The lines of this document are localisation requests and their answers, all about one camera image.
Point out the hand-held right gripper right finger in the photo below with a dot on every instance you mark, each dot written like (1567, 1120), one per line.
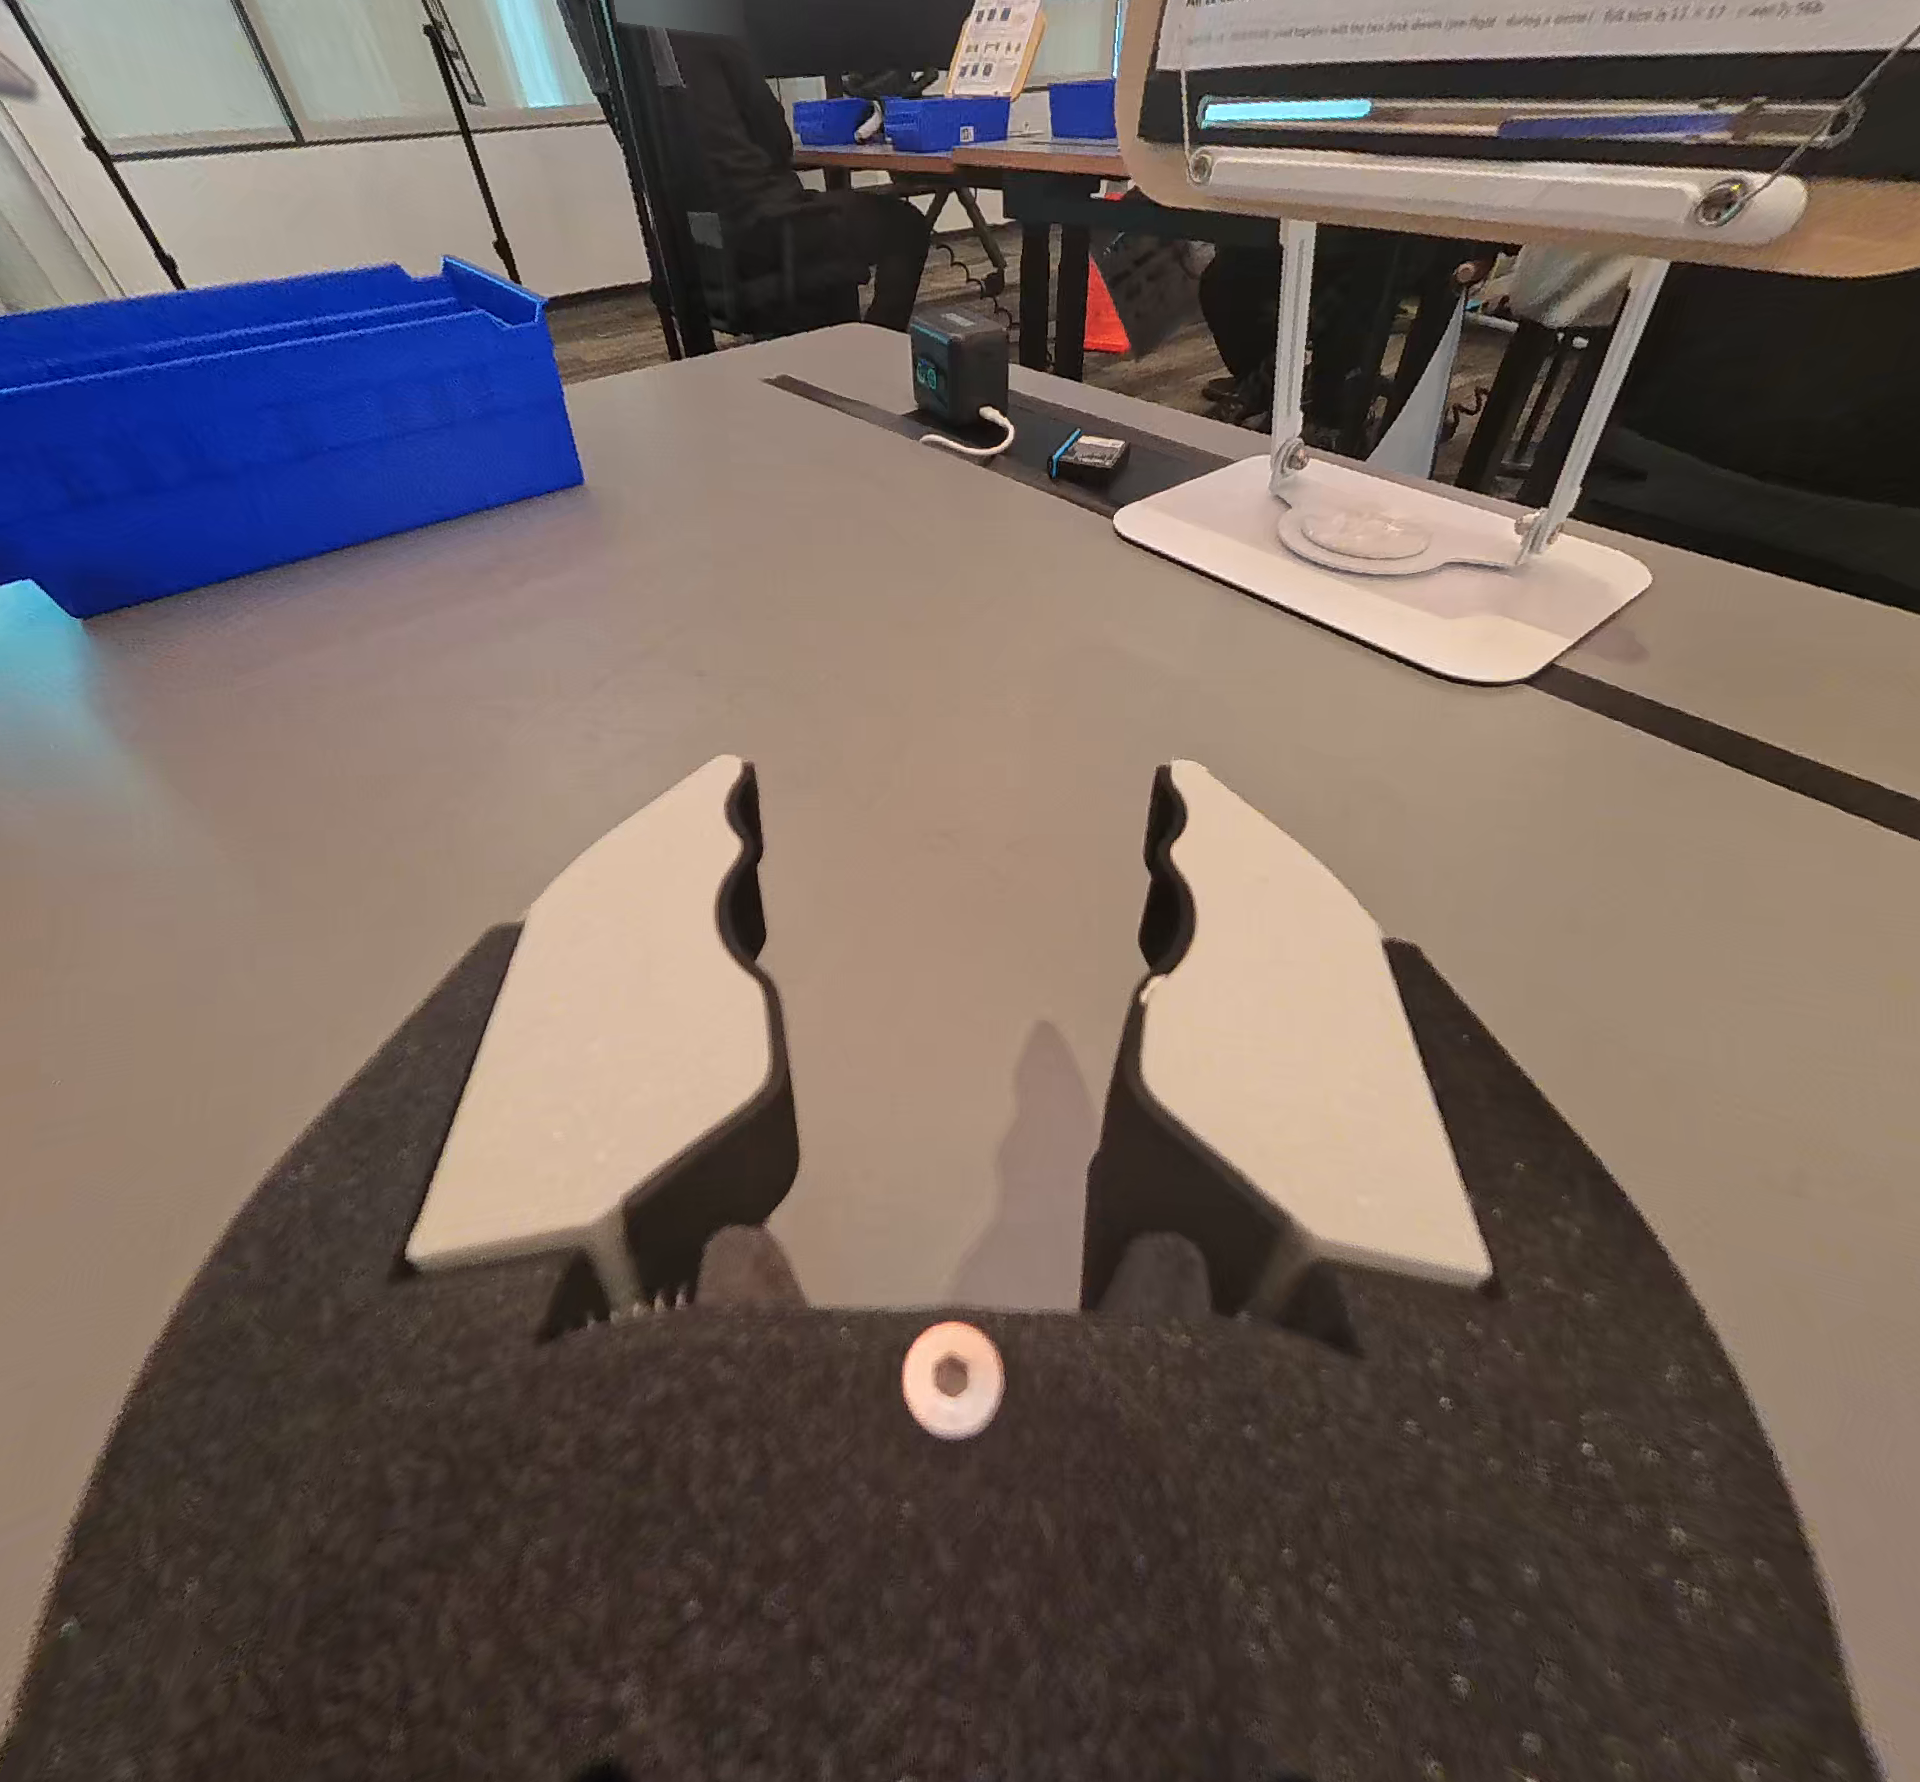
(1304, 1077)

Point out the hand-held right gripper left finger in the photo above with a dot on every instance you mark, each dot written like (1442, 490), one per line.
(615, 1077)

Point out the blue plastic bin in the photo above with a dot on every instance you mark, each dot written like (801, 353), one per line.
(300, 462)

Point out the orange traffic cone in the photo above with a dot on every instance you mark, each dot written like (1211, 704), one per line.
(1103, 321)

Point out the black charger case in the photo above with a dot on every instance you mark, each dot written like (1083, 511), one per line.
(959, 364)

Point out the wooden office desk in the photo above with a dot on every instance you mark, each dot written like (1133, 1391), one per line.
(1051, 158)

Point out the blue storage bin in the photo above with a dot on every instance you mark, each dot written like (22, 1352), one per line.
(1083, 113)
(828, 126)
(946, 130)

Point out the black sign stand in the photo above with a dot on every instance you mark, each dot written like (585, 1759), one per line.
(436, 13)

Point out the instruction card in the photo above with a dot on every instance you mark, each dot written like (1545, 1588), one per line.
(1005, 13)

